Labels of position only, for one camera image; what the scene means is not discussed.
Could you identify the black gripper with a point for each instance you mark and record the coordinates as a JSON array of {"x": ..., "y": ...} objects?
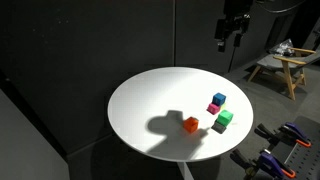
[{"x": 220, "y": 30}]

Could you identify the orange block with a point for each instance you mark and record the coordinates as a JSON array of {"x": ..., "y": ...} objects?
[{"x": 190, "y": 125}]

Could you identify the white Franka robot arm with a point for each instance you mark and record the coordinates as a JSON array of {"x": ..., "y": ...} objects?
[{"x": 236, "y": 11}]

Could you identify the blue block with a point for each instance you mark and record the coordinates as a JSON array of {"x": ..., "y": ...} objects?
[{"x": 219, "y": 99}]

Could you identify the lime yellow block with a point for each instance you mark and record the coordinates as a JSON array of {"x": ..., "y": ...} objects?
[{"x": 223, "y": 106}]

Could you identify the pink block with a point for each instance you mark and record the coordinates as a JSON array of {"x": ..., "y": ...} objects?
[{"x": 213, "y": 108}]

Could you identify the green block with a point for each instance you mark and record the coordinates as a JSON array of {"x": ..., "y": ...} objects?
[{"x": 225, "y": 117}]

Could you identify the gray block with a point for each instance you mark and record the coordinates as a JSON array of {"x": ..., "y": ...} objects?
[{"x": 218, "y": 128}]

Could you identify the crumpled clear plastic bag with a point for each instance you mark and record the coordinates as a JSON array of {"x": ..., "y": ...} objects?
[{"x": 282, "y": 47}]

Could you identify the wooden armchair gray cushion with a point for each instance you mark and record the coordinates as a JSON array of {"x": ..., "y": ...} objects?
[{"x": 286, "y": 68}]

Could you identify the purple orange spring clamp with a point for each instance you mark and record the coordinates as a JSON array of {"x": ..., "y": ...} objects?
[
  {"x": 293, "y": 131},
  {"x": 271, "y": 163}
]

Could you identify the perforated metal plate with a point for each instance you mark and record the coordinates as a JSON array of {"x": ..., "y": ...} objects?
[{"x": 305, "y": 160}]

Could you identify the white table pedestal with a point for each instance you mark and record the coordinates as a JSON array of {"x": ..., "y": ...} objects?
[{"x": 185, "y": 171}]

